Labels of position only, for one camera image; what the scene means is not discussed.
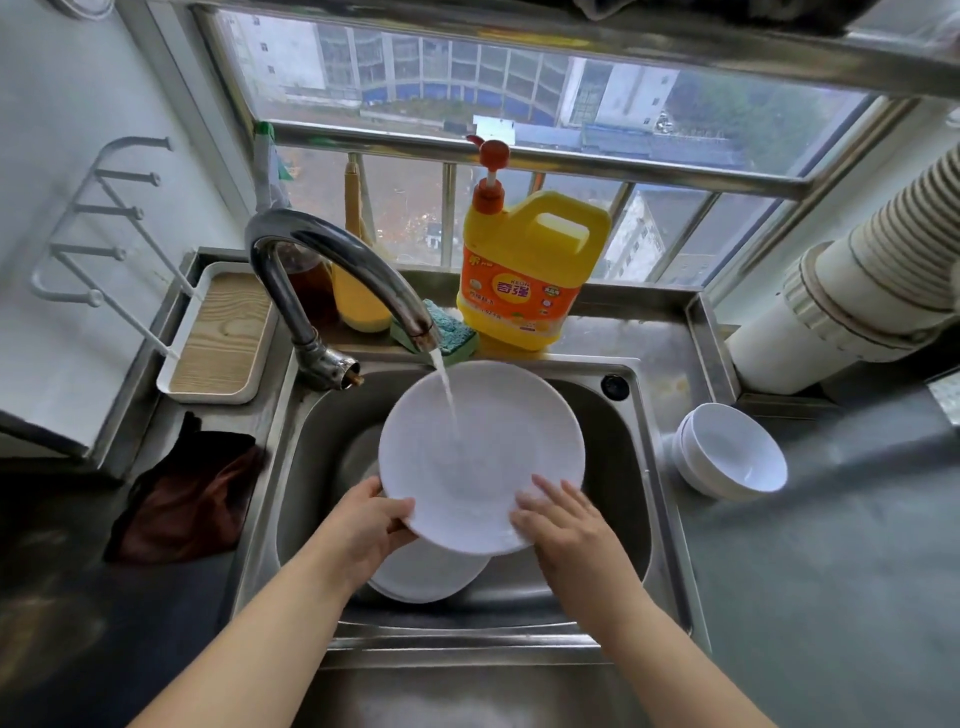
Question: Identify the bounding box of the yellow dish soap jug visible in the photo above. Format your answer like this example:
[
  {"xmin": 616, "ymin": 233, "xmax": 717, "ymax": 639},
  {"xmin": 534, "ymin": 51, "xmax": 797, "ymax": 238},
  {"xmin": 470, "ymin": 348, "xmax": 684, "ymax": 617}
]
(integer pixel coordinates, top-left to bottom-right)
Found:
[{"xmin": 456, "ymin": 135, "xmax": 613, "ymax": 353}]

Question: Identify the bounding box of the person's right forearm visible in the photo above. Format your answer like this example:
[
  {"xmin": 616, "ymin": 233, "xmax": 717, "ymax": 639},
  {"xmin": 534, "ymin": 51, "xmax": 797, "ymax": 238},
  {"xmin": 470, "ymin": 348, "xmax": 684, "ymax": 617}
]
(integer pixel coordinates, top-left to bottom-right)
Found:
[{"xmin": 553, "ymin": 577, "xmax": 778, "ymax": 728}]

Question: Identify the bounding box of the wooden stick handle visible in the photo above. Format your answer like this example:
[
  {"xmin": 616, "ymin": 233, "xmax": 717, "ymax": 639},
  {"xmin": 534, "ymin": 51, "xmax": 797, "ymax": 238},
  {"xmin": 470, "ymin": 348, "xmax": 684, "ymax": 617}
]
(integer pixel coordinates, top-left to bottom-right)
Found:
[{"xmin": 343, "ymin": 152, "xmax": 378, "ymax": 245}]

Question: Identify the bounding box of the metal window railing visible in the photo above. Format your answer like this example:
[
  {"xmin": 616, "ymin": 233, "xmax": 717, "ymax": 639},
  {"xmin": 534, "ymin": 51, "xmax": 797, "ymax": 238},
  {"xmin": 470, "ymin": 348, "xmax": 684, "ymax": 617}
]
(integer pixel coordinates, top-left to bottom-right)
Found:
[{"xmin": 253, "ymin": 118, "xmax": 820, "ymax": 288}]

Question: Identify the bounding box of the chrome curved faucet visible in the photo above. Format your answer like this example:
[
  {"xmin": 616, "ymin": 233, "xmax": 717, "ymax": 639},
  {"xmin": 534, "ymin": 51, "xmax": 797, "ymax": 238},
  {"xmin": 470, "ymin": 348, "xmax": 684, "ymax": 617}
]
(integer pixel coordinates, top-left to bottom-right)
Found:
[{"xmin": 245, "ymin": 208, "xmax": 442, "ymax": 393}]

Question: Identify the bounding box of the person's left forearm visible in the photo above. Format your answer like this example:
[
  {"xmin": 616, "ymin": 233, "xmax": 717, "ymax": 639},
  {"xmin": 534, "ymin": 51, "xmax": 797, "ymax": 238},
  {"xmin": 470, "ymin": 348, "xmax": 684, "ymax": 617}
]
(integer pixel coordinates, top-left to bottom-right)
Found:
[{"xmin": 127, "ymin": 551, "xmax": 355, "ymax": 728}]

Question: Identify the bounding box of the clear bottle with green cap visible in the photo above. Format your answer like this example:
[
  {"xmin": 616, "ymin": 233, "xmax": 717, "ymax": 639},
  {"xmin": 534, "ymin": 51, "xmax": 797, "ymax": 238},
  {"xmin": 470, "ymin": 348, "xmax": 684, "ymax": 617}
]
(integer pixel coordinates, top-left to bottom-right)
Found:
[{"xmin": 250, "ymin": 122, "xmax": 295, "ymax": 216}]

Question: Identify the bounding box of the person's left hand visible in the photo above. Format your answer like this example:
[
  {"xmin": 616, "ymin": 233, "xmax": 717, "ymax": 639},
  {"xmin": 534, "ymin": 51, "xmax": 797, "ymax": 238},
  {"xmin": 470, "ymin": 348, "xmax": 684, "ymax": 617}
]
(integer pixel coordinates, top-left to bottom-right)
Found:
[{"xmin": 311, "ymin": 476, "xmax": 420, "ymax": 595}]

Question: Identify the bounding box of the large white round plate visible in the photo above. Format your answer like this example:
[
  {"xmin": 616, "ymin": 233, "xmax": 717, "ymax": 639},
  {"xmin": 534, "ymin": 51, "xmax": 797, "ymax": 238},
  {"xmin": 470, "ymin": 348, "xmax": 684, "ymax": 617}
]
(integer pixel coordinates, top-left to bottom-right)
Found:
[{"xmin": 377, "ymin": 360, "xmax": 587, "ymax": 558}]

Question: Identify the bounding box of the metal window frame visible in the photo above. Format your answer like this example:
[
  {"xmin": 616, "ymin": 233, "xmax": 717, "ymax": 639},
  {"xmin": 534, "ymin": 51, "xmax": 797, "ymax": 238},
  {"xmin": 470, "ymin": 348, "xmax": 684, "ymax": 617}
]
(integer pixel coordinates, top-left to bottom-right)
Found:
[{"xmin": 120, "ymin": 0, "xmax": 960, "ymax": 309}]

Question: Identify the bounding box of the dark brown cloth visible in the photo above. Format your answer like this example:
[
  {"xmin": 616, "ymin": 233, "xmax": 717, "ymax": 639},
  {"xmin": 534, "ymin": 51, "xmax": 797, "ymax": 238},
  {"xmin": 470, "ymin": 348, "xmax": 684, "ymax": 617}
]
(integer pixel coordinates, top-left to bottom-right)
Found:
[{"xmin": 102, "ymin": 410, "xmax": 270, "ymax": 567}]

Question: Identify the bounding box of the person's right hand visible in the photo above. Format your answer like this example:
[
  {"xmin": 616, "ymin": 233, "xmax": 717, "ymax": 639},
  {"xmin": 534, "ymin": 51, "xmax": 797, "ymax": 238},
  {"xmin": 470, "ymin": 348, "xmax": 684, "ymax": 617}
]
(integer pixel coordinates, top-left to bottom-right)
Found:
[{"xmin": 510, "ymin": 474, "xmax": 654, "ymax": 628}]

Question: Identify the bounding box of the white tray with wooden board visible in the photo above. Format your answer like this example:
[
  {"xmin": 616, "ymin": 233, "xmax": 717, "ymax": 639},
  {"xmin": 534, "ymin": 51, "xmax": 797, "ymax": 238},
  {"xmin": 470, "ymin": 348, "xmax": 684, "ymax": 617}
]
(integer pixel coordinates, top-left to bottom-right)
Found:
[{"xmin": 155, "ymin": 261, "xmax": 281, "ymax": 407}]

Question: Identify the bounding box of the stainless steel sink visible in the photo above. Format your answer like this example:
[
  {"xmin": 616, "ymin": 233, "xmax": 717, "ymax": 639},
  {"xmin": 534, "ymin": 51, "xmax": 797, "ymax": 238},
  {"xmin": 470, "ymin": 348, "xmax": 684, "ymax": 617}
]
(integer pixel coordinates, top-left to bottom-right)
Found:
[{"xmin": 223, "ymin": 346, "xmax": 712, "ymax": 655}]

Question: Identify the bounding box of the white bowl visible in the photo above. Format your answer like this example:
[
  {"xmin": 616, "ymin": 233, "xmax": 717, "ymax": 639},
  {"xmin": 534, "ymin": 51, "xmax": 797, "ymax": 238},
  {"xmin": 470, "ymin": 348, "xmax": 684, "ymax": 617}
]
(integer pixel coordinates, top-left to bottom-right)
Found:
[
  {"xmin": 669, "ymin": 418, "xmax": 723, "ymax": 498},
  {"xmin": 678, "ymin": 402, "xmax": 790, "ymax": 504}
]

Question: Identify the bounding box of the water stream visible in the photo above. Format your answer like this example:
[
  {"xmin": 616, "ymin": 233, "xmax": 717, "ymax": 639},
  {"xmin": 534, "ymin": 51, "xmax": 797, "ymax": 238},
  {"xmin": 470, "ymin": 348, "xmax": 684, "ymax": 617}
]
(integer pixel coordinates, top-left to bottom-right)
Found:
[{"xmin": 429, "ymin": 348, "xmax": 461, "ymax": 440}]

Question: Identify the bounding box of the white corrugated duct hose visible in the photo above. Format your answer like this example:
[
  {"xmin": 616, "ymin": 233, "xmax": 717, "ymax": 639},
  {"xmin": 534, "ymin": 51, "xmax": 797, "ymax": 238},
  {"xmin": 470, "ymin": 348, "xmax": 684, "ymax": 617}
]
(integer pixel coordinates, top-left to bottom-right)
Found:
[{"xmin": 847, "ymin": 141, "xmax": 960, "ymax": 315}]

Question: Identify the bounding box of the dark amber bottle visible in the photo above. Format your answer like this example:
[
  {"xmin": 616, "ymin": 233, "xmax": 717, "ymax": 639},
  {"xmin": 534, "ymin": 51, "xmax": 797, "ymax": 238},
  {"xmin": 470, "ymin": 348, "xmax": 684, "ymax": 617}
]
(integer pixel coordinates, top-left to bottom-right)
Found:
[{"xmin": 279, "ymin": 243, "xmax": 336, "ymax": 325}]

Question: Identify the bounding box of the white wire wall rack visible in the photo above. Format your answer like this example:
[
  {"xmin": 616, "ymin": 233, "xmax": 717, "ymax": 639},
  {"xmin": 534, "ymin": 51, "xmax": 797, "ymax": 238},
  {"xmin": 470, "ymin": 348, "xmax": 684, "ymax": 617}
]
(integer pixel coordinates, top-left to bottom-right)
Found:
[{"xmin": 29, "ymin": 135, "xmax": 204, "ymax": 360}]

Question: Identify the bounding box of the white plastic drain pipe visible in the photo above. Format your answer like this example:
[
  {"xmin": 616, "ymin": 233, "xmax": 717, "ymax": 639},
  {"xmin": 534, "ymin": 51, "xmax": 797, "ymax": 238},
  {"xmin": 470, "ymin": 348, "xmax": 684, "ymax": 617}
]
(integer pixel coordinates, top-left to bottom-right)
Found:
[{"xmin": 725, "ymin": 238, "xmax": 960, "ymax": 397}]

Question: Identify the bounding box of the green blue sponge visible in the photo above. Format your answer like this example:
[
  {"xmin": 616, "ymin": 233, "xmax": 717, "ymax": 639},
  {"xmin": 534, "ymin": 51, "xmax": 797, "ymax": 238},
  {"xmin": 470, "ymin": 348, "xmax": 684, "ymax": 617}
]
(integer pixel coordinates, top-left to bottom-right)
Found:
[{"xmin": 389, "ymin": 299, "xmax": 480, "ymax": 367}]

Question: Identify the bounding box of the yellow bottle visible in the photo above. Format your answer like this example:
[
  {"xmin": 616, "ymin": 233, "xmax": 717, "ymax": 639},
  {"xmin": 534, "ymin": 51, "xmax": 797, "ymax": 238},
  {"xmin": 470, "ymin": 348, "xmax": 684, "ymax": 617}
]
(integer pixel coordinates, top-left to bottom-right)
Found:
[{"xmin": 330, "ymin": 261, "xmax": 396, "ymax": 334}]

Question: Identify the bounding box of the small white plate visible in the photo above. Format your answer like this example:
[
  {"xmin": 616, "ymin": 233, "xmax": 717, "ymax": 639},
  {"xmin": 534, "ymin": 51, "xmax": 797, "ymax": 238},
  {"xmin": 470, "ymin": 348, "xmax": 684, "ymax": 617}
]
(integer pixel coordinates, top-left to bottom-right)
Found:
[{"xmin": 365, "ymin": 535, "xmax": 493, "ymax": 606}]

